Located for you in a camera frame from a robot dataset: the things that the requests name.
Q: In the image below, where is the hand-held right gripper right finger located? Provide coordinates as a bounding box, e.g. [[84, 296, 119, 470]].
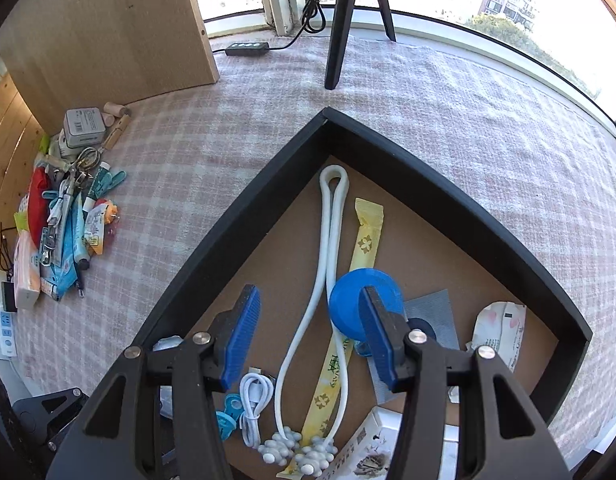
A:
[[359, 286, 571, 480]]

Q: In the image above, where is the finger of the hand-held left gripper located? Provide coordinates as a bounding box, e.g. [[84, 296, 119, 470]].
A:
[[12, 386, 91, 466]]

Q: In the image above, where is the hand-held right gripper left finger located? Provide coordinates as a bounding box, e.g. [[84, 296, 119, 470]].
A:
[[47, 284, 263, 480]]

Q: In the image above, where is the blue round lid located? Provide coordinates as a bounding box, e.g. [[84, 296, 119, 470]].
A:
[[328, 269, 405, 356]]

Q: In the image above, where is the grey packet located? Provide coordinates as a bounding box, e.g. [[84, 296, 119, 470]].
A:
[[368, 289, 461, 403]]

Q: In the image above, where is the black tray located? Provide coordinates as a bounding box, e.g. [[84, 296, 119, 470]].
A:
[[133, 106, 594, 480]]

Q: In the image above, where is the orange tissue pack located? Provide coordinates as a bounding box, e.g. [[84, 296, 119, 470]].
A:
[[13, 232, 43, 310]]

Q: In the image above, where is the small blue clip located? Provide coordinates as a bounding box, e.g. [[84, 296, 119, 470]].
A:
[[215, 394, 240, 442]]

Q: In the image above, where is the white power strip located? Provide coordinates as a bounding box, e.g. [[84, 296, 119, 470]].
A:
[[0, 305, 20, 358]]

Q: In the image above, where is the yellow sachet strip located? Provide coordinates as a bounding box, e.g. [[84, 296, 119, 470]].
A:
[[277, 197, 386, 478]]

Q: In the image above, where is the white roller massager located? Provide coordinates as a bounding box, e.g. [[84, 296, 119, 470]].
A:
[[255, 165, 351, 478]]

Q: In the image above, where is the white heart-print packet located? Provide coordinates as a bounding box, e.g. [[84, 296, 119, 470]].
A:
[[465, 300, 528, 373]]

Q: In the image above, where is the grey power adapter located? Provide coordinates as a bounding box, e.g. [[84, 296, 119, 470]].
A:
[[0, 280, 18, 313]]

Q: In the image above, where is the blue printed packet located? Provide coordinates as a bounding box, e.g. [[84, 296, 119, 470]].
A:
[[40, 260, 79, 301]]

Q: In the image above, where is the blue tube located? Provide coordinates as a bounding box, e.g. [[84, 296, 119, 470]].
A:
[[70, 195, 91, 271]]

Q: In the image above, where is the red white coffee sachet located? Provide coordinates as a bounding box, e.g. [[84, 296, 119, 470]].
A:
[[84, 199, 120, 256]]

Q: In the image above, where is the red fabric pouch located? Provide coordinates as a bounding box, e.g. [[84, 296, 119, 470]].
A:
[[27, 166, 51, 248]]

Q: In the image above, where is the blue clothes peg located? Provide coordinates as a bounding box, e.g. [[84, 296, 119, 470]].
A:
[[88, 169, 127, 198]]

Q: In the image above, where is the metal eyelash curler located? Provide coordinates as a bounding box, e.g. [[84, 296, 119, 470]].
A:
[[70, 146, 106, 171]]

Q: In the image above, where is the plaid tablecloth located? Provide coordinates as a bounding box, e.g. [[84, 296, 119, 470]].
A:
[[8, 25, 616, 461]]

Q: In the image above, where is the small wooden tool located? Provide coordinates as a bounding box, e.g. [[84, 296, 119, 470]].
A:
[[100, 101, 133, 151]]

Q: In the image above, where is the pine wood panel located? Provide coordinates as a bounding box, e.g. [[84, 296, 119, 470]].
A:
[[0, 72, 49, 271]]

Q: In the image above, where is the white grey rectangular box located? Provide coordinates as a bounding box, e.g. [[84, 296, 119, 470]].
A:
[[63, 106, 106, 150]]

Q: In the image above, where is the black tripod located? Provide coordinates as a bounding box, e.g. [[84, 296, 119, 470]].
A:
[[324, 0, 398, 91]]

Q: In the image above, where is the light wooden board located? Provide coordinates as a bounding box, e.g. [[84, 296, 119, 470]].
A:
[[0, 0, 221, 133]]

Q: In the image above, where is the white coiled cable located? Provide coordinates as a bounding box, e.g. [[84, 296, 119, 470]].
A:
[[238, 366, 276, 448]]

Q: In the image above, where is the black ring light cable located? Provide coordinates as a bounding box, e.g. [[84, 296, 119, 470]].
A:
[[210, 0, 334, 58]]

